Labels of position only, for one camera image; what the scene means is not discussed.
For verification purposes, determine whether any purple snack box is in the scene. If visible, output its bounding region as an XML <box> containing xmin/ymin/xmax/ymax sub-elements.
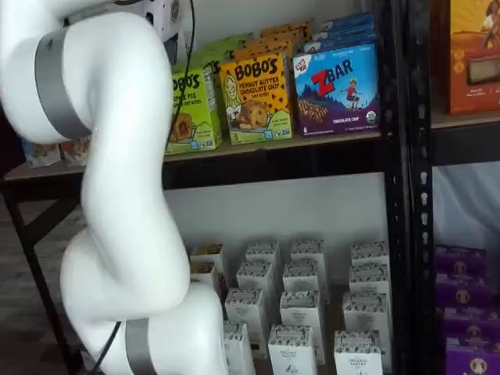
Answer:
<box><xmin>434</xmin><ymin>273</ymin><xmax>492</xmax><ymax>309</ymax></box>
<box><xmin>443</xmin><ymin>306</ymin><xmax>500</xmax><ymax>341</ymax></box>
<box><xmin>434</xmin><ymin>245</ymin><xmax>488</xmax><ymax>277</ymax></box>
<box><xmin>445</xmin><ymin>337</ymin><xmax>500</xmax><ymax>375</ymax></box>

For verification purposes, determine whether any purely elizabeth granola bag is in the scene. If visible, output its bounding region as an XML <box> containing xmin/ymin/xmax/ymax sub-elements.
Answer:
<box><xmin>21</xmin><ymin>141</ymin><xmax>60</xmax><ymax>169</ymax></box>

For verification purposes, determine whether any wooden shelf board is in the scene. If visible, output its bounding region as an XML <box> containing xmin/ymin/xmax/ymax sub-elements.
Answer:
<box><xmin>0</xmin><ymin>130</ymin><xmax>383</xmax><ymax>181</ymax></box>
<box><xmin>431</xmin><ymin>111</ymin><xmax>500</xmax><ymax>130</ymax></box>

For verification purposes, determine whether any yellow Bobo's peanut butter box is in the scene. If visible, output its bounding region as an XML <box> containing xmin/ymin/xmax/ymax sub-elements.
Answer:
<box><xmin>219</xmin><ymin>40</ymin><xmax>295</xmax><ymax>146</ymax></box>
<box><xmin>255</xmin><ymin>30</ymin><xmax>305</xmax><ymax>45</ymax></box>
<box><xmin>260</xmin><ymin>19</ymin><xmax>315</xmax><ymax>37</ymax></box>

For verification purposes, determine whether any large orange box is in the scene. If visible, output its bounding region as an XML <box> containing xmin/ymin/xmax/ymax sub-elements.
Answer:
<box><xmin>441</xmin><ymin>0</ymin><xmax>500</xmax><ymax>116</ymax></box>

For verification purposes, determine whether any blue Zbar snack box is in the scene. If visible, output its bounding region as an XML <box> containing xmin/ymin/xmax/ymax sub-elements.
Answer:
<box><xmin>292</xmin><ymin>37</ymin><xmax>380</xmax><ymax>138</ymax></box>
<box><xmin>320</xmin><ymin>11</ymin><xmax>375</xmax><ymax>30</ymax></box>
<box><xmin>311</xmin><ymin>27</ymin><xmax>377</xmax><ymax>42</ymax></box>

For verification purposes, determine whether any white box yellow label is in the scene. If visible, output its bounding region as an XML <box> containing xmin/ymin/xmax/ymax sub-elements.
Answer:
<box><xmin>190</xmin><ymin>261</ymin><xmax>218</xmax><ymax>292</ymax></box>
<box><xmin>190</xmin><ymin>244</ymin><xmax>227</xmax><ymax>274</ymax></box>

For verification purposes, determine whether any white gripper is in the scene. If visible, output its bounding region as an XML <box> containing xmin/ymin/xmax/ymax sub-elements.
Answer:
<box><xmin>143</xmin><ymin>0</ymin><xmax>185</xmax><ymax>66</ymax></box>

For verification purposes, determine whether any white plastic sheet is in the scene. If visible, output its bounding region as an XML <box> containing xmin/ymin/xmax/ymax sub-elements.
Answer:
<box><xmin>431</xmin><ymin>162</ymin><xmax>500</xmax><ymax>251</ymax></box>

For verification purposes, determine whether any white organic pantry box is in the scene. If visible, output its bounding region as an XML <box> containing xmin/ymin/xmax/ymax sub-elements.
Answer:
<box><xmin>291</xmin><ymin>240</ymin><xmax>326</xmax><ymax>266</ymax></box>
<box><xmin>282</xmin><ymin>261</ymin><xmax>327</xmax><ymax>294</ymax></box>
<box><xmin>348</xmin><ymin>264</ymin><xmax>391</xmax><ymax>296</ymax></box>
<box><xmin>236</xmin><ymin>260</ymin><xmax>275</xmax><ymax>313</ymax></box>
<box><xmin>225</xmin><ymin>287</ymin><xmax>270</xmax><ymax>359</ymax></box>
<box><xmin>350</xmin><ymin>241</ymin><xmax>390</xmax><ymax>269</ymax></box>
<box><xmin>268</xmin><ymin>324</ymin><xmax>318</xmax><ymax>375</ymax></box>
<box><xmin>280</xmin><ymin>290</ymin><xmax>327</xmax><ymax>333</ymax></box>
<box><xmin>334</xmin><ymin>330</ymin><xmax>386</xmax><ymax>375</ymax></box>
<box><xmin>245</xmin><ymin>241</ymin><xmax>280</xmax><ymax>266</ymax></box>
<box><xmin>223</xmin><ymin>322</ymin><xmax>257</xmax><ymax>375</ymax></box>
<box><xmin>342</xmin><ymin>291</ymin><xmax>391</xmax><ymax>335</ymax></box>

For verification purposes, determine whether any white cartons group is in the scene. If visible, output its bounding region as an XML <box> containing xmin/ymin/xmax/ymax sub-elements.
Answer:
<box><xmin>218</xmin><ymin>273</ymin><xmax>352</xmax><ymax>375</ymax></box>

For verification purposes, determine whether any green Bobo's apple pie box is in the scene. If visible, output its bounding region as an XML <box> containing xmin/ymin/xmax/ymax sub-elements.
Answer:
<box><xmin>170</xmin><ymin>58</ymin><xmax>223</xmax><ymax>156</ymax></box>
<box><xmin>195</xmin><ymin>41</ymin><xmax>252</xmax><ymax>76</ymax></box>
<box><xmin>212</xmin><ymin>34</ymin><xmax>255</xmax><ymax>48</ymax></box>

